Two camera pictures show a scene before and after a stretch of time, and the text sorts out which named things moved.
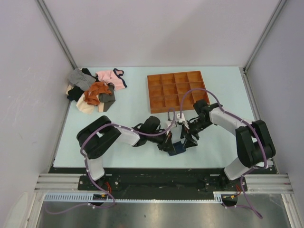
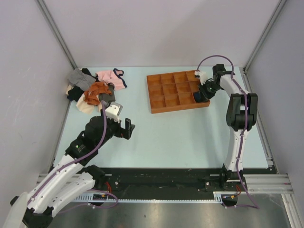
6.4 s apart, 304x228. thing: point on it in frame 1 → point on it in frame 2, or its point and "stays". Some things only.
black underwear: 75,93 stays
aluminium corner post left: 56,33 stays
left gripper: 166,145 → 121,132
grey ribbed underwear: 78,78 stays
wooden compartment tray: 175,91 stays
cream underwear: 83,106 stays
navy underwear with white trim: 178,147 → 197,97
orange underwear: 91,96 stays
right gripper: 189,141 → 205,96
